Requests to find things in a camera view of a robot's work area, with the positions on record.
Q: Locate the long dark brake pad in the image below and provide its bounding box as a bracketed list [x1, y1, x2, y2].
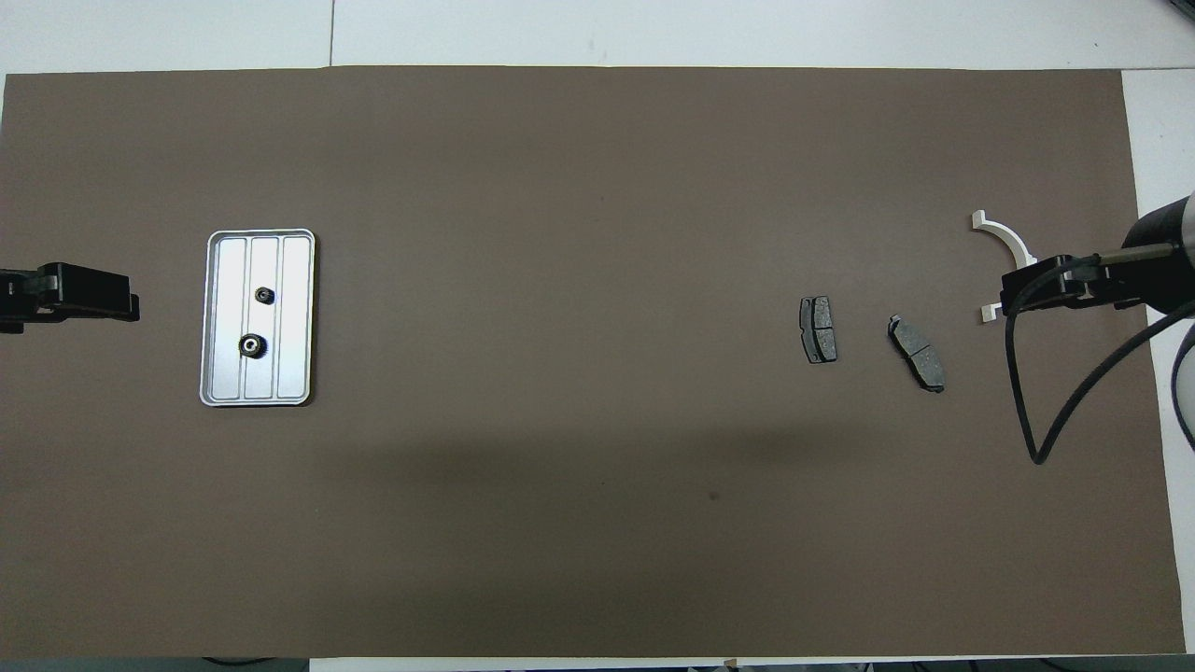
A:
[886, 314, 947, 394]

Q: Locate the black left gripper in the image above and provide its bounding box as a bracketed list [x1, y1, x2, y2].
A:
[0, 261, 142, 335]

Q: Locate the brown table mat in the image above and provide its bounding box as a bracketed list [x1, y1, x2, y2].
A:
[0, 65, 1188, 660]

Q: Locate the white curved plastic bracket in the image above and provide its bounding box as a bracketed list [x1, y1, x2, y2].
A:
[970, 210, 1039, 326]

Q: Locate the silver metal tray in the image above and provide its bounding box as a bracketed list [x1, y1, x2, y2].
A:
[199, 228, 317, 408]

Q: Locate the short dark brake pad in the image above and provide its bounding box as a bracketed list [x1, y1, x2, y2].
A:
[798, 295, 839, 366]

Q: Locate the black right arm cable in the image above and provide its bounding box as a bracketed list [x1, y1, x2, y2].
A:
[1003, 245, 1195, 467]

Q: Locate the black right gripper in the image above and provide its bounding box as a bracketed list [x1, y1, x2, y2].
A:
[1001, 255, 1146, 315]

